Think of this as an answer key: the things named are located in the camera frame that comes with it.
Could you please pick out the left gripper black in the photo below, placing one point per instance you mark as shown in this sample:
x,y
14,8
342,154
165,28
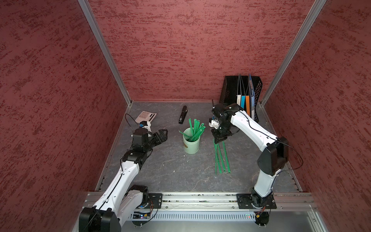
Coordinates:
x,y
164,137

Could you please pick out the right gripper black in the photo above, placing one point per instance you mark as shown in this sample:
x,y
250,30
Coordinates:
x,y
220,137

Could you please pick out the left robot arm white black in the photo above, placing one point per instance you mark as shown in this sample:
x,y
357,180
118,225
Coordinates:
x,y
119,201

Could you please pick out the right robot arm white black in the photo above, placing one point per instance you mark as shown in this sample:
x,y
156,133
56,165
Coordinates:
x,y
274,150

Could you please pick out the pale green storage cup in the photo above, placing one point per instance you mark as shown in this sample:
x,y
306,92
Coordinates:
x,y
190,147

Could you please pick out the green straw upright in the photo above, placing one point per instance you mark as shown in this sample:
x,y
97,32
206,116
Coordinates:
x,y
191,126

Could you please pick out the black stapler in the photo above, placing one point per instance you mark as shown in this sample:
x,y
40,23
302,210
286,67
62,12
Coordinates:
x,y
183,114

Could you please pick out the black mesh file organizer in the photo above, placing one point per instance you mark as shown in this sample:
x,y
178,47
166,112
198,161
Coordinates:
x,y
228,94

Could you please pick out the blue spine folder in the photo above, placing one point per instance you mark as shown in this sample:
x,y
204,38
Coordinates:
x,y
243,94

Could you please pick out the orange spine folder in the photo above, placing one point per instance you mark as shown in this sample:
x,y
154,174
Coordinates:
x,y
247,102

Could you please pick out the light blue folder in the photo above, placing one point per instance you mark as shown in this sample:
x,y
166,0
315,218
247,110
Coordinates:
x,y
252,97

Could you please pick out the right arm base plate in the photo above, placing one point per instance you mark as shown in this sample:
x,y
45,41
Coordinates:
x,y
246,201

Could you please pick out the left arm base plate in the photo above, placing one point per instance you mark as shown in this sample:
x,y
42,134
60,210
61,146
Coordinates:
x,y
154,200

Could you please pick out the aluminium mounting rail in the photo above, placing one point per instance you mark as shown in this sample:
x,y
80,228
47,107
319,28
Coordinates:
x,y
227,201

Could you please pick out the left aluminium corner post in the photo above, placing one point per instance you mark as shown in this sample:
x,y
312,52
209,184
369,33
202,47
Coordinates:
x,y
89,15

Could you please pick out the aluminium corner post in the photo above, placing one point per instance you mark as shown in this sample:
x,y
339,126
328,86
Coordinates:
x,y
89,15
299,38

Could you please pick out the right aluminium corner post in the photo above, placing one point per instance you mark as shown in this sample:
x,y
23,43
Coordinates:
x,y
299,38

